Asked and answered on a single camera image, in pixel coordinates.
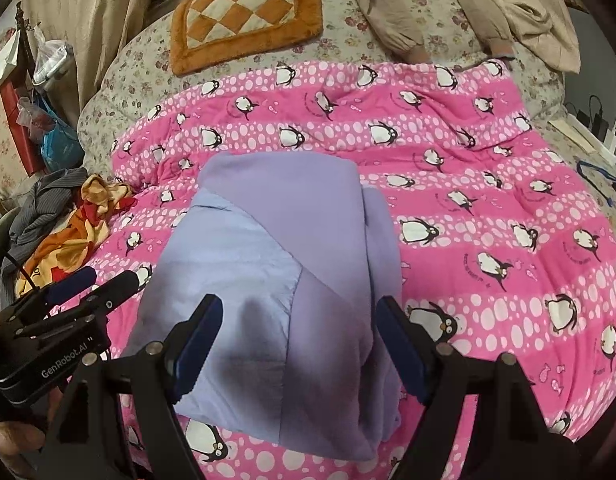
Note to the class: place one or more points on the black charger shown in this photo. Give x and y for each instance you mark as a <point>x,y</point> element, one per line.
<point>595,120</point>

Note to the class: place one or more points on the cream power strip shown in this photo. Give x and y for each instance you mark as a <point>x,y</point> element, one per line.
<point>580,137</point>

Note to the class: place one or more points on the red chair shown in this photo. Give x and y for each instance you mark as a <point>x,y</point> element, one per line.
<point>18,125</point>

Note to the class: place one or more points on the clear plastic bag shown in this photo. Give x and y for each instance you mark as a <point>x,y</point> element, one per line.
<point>53,62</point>

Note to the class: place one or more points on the person's left hand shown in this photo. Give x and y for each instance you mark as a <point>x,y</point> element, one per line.
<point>10,437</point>

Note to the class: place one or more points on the floral quilt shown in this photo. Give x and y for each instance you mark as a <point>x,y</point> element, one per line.
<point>333,35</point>

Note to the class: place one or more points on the yellow and red printed cloth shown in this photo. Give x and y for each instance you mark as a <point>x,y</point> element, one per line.
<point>98,190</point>

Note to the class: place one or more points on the orange checkered cushion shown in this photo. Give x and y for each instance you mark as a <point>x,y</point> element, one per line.
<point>188,62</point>

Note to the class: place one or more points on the grey striped cloth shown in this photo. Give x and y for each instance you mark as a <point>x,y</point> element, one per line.
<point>43,195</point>

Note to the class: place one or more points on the purple fleece garment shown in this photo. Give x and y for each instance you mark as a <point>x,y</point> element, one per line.
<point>288,200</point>

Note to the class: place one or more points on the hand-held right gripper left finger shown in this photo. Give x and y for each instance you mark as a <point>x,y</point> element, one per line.
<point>200,350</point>

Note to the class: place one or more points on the white charger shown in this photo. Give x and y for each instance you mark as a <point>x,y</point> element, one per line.
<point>613,137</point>

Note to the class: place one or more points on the white paper bag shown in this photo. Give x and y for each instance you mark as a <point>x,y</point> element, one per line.
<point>5,60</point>

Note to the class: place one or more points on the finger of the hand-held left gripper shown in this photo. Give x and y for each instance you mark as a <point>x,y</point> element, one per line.
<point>115,287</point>
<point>70,282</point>

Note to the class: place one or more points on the blue plastic bag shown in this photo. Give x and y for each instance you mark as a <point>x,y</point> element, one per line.
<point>63,142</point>

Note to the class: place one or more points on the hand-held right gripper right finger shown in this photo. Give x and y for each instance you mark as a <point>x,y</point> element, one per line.
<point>402,350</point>

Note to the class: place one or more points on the light beige cloth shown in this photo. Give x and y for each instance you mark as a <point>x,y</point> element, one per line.
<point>537,15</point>

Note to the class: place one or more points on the pink penguin print blanket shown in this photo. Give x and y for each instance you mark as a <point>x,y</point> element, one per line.
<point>487,210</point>

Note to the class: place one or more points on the taupe garment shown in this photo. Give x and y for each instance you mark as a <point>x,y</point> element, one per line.
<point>387,15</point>

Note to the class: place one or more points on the beige curtain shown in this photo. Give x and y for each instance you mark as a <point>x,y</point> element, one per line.
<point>88,20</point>

